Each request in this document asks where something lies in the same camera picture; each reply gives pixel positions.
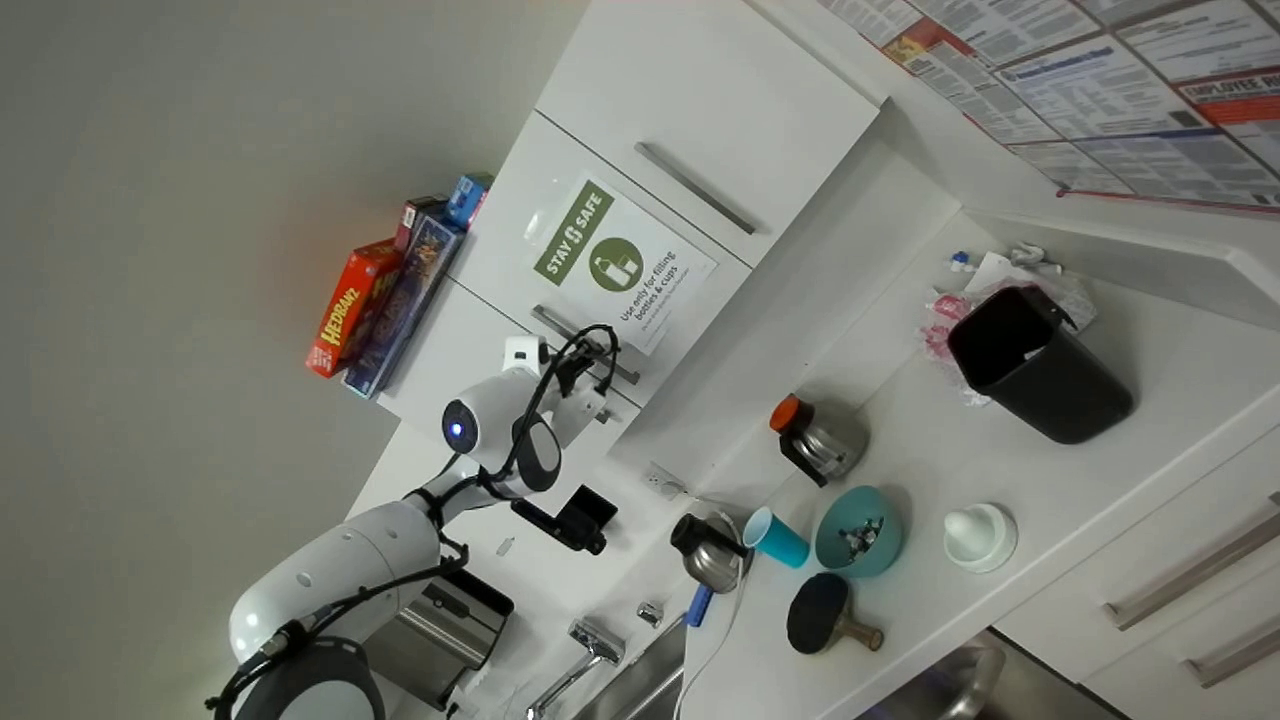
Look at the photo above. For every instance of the steel paper towel dispenser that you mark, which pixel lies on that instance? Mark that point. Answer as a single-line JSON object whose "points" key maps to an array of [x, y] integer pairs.
{"points": [[441, 639]]}

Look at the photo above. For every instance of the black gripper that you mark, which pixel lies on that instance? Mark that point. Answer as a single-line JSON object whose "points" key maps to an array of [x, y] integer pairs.
{"points": [[578, 527]]}

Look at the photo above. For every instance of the steel sink faucet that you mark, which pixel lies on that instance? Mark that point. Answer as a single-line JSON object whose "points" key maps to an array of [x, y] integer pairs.
{"points": [[603, 645]]}

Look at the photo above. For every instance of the white round cap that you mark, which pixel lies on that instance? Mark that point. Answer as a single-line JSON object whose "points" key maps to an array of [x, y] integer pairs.
{"points": [[979, 539]]}

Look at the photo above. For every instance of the white upper cabinet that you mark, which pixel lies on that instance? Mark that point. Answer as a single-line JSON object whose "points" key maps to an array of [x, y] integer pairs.
{"points": [[705, 113]]}

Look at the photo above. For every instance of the small orange-lid steel carafe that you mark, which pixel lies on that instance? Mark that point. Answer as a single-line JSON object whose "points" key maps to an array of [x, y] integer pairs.
{"points": [[821, 436]]}

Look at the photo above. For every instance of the lower drawer handle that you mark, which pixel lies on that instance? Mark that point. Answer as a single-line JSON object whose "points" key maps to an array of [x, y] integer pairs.
{"points": [[1197, 568]]}

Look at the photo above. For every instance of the teal plastic cup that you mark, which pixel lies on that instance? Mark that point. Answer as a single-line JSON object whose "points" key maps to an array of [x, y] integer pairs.
{"points": [[775, 539]]}

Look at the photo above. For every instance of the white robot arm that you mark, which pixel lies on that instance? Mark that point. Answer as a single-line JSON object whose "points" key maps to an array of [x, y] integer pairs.
{"points": [[303, 630]]}

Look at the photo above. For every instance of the large steel coffee carafe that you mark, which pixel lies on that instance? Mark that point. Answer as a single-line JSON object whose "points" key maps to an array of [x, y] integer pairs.
{"points": [[711, 551]]}

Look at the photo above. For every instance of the black square container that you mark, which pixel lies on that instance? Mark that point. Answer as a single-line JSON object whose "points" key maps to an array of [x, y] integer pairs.
{"points": [[1022, 348]]}

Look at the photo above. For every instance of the teal bowl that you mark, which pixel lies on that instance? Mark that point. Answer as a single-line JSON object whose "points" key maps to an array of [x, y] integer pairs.
{"points": [[863, 532]]}

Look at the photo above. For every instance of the green stay safe sign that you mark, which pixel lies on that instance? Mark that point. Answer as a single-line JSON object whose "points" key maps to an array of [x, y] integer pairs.
{"points": [[615, 265]]}

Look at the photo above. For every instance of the blue box on cabinet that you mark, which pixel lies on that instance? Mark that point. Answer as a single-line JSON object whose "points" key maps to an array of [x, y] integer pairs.
{"points": [[431, 237]]}

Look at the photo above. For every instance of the labor law wall poster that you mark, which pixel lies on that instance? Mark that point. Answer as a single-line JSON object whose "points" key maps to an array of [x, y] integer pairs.
{"points": [[1106, 98]]}

